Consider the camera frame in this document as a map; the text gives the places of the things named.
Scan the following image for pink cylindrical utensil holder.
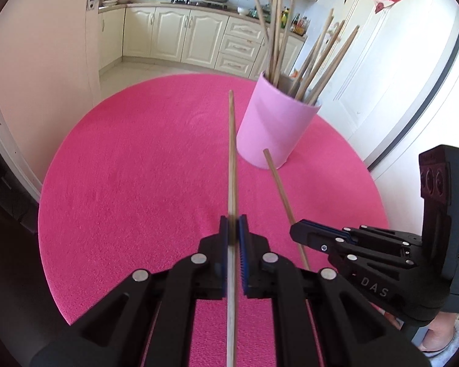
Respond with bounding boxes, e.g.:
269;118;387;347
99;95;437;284
237;71;323;170

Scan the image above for white refrigerator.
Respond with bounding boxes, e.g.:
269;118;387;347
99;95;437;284
363;8;459;184

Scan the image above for dark wooden furniture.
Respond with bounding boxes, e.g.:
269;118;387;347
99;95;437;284
0;141;73;367

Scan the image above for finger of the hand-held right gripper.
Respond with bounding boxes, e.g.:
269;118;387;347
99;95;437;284
293;238;417;273
290;220;422;255

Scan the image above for long wooden chopstick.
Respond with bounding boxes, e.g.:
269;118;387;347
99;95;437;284
226;90;238;367
263;148;311;271

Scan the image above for person's right hand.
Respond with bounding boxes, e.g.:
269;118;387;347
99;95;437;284
423;310;459;353

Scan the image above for group of condiment bottles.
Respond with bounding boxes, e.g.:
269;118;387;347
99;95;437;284
281;7;311;36

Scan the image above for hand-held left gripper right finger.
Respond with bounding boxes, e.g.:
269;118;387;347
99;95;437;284
237;215;431;367

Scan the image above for round pink tablecloth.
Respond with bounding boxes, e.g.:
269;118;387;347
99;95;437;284
37;72;391;367

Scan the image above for bundle of wooden chopsticks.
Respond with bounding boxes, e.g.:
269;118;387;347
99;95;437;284
253;0;361;105

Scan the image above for cream kitchen base cabinets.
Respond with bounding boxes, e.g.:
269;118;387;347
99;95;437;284
99;4;307;81

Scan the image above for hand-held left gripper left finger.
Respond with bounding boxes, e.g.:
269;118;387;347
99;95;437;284
31;215;230;367

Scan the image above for gas stove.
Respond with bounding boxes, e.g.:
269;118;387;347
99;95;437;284
169;0;230;7

